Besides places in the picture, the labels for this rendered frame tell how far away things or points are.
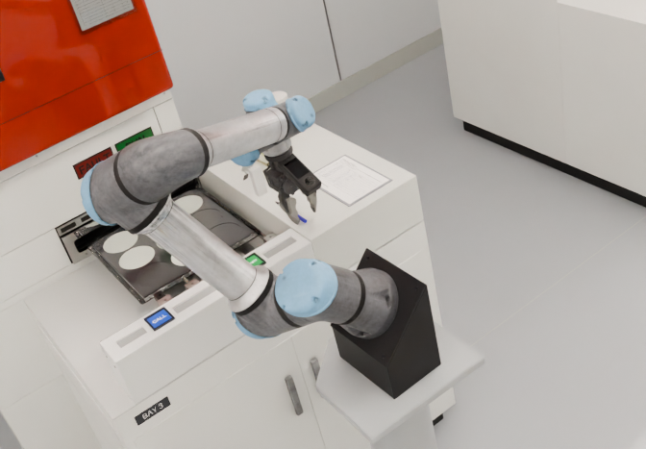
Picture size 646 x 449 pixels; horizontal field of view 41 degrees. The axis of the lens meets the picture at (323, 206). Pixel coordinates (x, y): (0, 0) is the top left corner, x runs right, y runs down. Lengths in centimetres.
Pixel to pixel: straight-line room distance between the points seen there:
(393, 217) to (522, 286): 117
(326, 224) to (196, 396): 53
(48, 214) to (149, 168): 97
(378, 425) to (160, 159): 73
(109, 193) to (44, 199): 87
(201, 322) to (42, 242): 65
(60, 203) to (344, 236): 81
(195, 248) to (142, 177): 22
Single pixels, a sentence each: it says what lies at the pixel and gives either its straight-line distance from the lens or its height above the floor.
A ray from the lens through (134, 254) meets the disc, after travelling 243.
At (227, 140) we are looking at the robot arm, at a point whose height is 144.
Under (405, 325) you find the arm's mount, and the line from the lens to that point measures 182.
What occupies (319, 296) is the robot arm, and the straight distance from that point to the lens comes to 170.
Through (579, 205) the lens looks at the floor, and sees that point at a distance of 376.
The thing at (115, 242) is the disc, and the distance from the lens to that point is 251.
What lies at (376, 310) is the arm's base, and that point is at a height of 103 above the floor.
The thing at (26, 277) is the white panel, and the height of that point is 88.
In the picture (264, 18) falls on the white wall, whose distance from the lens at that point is 444.
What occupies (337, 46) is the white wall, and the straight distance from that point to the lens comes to 474.
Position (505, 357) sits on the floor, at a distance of 312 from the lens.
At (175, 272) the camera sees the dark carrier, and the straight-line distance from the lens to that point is 231.
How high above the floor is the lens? 223
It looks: 34 degrees down
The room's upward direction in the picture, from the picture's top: 14 degrees counter-clockwise
